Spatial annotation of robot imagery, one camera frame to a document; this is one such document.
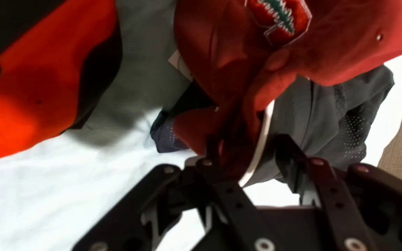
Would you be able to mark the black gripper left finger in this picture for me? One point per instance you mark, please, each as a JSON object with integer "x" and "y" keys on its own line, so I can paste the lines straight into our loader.
{"x": 143, "y": 218}

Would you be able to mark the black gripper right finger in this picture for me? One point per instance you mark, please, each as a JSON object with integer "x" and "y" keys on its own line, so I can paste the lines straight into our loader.
{"x": 362, "y": 205}

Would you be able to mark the red cap with S logo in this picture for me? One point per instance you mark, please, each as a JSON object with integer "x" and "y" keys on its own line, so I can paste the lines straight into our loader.
{"x": 310, "y": 69}

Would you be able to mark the light blue bed sheet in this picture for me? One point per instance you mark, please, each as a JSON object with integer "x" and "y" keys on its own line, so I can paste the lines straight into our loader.
{"x": 55, "y": 191}

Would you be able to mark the black cap with orange stripe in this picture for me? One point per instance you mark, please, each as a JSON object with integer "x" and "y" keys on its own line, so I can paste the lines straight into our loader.
{"x": 56, "y": 60}

